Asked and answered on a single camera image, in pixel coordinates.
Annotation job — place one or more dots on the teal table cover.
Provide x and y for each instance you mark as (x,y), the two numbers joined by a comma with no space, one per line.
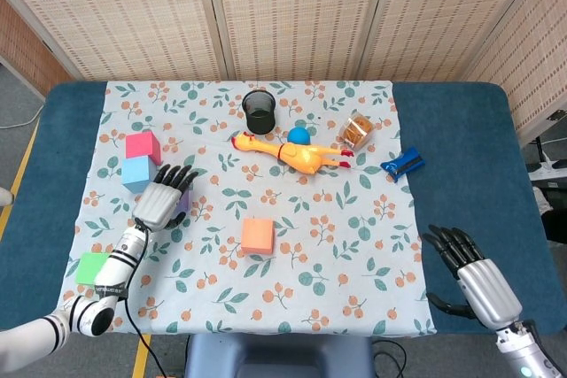
(465,152)

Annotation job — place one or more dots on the blue ball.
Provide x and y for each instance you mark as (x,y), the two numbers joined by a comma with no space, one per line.
(299,135)

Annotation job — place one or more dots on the green foam cube block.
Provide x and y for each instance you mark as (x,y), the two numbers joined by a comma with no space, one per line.
(90,268)

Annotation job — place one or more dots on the light blue foam cube block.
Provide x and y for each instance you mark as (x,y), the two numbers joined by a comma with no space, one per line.
(136,173)

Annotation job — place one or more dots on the woven folding screen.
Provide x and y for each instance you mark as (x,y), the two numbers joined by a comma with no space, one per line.
(301,10)

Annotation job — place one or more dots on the pink foam cube block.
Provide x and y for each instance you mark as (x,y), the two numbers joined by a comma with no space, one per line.
(141,145)

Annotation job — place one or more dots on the purple foam cube block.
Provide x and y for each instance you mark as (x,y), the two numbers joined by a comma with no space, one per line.
(184,204)

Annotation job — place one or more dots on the clear jar of rubber bands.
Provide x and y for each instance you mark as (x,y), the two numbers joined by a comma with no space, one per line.
(356,132)

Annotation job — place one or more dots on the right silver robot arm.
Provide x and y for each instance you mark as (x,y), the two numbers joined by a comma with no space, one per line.
(527,356)

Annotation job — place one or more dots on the black mesh pen cup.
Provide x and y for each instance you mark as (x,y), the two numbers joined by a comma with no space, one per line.
(260,121)

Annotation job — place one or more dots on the yellow rubber chicken toy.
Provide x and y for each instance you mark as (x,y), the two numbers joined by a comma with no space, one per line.
(301,154)

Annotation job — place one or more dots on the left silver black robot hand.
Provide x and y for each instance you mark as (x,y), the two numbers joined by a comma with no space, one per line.
(157,207)

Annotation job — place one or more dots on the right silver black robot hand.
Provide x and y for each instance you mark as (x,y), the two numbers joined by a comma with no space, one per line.
(487,291)

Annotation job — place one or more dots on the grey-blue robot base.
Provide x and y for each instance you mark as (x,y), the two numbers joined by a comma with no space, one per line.
(279,358)

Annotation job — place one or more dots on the white power strip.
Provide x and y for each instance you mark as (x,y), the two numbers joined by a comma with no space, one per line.
(547,169)

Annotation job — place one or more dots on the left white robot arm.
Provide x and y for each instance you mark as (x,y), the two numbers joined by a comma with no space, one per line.
(115,272)

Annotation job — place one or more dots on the floral print tablecloth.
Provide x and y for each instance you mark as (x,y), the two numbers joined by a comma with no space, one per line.
(266,289)

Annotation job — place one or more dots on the orange foam cube block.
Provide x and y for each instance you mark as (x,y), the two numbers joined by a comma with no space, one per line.
(257,236)

